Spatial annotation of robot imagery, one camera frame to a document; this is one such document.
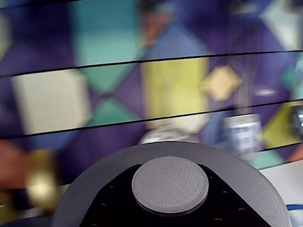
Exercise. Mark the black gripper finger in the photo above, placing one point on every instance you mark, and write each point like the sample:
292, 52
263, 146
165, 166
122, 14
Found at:
113, 208
227, 208

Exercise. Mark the gray round lid with knob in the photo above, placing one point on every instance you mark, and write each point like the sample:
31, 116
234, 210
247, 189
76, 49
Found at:
170, 184

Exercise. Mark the metal slotted spatula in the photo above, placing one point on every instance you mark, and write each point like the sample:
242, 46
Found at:
243, 132

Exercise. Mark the gold faucet knob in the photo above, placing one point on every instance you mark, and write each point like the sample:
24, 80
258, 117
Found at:
40, 179

